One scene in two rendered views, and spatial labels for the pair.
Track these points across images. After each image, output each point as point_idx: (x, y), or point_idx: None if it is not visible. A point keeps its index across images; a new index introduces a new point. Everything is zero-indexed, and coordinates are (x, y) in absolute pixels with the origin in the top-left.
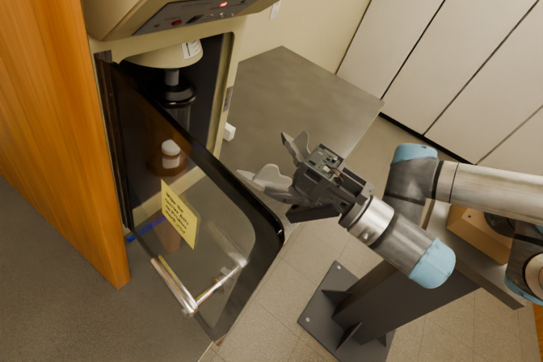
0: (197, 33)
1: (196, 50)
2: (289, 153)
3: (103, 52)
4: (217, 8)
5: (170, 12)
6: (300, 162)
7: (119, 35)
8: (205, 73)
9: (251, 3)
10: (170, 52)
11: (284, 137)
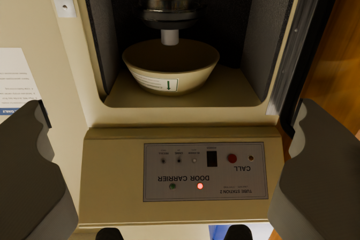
0: (171, 113)
1: (152, 80)
2: (41, 133)
3: (271, 114)
4: (198, 176)
5: (254, 181)
6: (66, 235)
7: (275, 148)
8: (99, 14)
9: (147, 177)
10: (190, 82)
11: (48, 117)
